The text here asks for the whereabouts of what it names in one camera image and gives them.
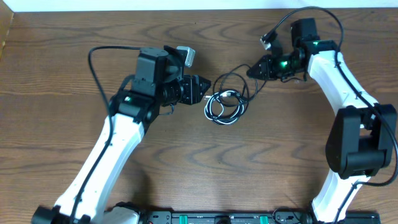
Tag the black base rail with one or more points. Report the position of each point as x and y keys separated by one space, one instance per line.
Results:
x=224 y=217

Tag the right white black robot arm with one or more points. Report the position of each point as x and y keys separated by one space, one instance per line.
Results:
x=362 y=139

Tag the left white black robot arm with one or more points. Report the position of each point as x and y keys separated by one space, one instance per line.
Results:
x=159 y=81

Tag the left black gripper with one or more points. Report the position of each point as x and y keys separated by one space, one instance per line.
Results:
x=193 y=94

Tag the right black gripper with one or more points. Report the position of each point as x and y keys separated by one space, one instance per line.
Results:
x=265 y=64

